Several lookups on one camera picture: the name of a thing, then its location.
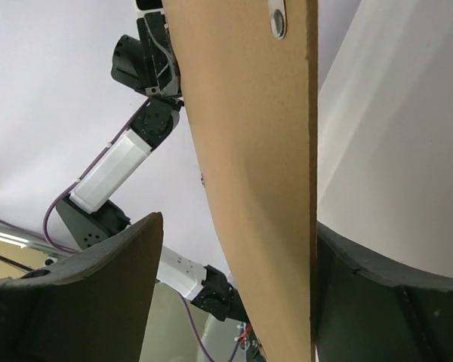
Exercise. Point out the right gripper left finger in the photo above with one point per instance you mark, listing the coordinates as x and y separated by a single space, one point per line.
92 306

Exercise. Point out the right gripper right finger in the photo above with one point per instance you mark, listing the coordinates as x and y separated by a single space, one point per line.
373 308

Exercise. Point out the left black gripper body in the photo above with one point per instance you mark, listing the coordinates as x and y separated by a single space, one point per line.
162 75

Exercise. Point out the brown cardboard backing board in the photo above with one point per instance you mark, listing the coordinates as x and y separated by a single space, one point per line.
251 101

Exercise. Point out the landscape photo print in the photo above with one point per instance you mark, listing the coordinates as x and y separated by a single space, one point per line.
386 134

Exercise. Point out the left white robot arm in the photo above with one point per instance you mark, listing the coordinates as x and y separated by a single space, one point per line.
91 216

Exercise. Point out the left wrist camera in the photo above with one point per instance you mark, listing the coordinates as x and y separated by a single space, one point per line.
143 7

